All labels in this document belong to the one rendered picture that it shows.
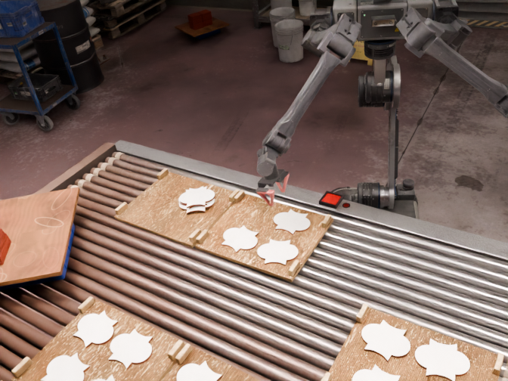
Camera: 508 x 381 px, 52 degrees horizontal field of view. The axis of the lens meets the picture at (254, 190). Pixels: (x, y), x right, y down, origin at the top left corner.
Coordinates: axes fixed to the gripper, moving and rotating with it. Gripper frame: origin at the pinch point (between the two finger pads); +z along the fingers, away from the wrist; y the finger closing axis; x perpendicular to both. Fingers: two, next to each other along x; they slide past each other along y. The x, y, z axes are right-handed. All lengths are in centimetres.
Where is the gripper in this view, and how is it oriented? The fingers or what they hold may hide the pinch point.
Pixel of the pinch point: (277, 196)
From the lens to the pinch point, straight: 192.9
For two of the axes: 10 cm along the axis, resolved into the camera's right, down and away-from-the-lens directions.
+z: 2.5, 8.5, 4.7
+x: -8.4, -0.6, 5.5
